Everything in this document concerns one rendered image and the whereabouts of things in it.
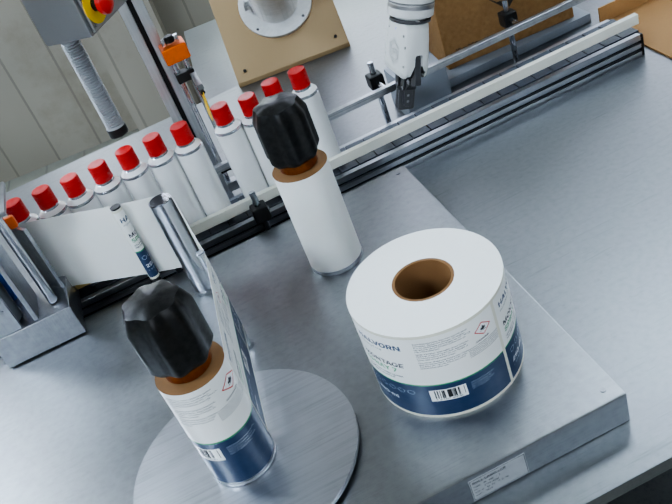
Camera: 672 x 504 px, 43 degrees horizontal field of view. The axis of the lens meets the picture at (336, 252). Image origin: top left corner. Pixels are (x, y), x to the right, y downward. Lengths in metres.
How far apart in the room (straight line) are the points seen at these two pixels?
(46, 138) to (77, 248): 2.93
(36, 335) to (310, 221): 0.51
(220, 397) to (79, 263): 0.59
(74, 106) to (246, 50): 2.20
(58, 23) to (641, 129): 1.00
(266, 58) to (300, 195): 0.99
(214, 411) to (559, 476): 0.42
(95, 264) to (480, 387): 0.74
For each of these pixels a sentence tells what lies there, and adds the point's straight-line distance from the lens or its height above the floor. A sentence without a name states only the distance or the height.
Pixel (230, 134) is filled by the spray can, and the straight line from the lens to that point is 1.53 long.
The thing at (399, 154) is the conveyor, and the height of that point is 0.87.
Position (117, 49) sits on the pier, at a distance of 4.02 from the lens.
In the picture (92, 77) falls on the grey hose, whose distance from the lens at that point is 1.57.
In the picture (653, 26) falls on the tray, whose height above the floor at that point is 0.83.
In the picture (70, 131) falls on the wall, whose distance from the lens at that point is 4.40.
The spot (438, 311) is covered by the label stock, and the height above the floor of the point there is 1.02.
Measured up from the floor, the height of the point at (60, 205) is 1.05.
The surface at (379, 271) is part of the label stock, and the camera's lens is 1.10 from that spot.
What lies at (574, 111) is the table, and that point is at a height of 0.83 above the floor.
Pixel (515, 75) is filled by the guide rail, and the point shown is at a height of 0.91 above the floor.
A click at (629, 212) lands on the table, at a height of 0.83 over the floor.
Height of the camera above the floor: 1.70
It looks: 36 degrees down
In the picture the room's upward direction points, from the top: 22 degrees counter-clockwise
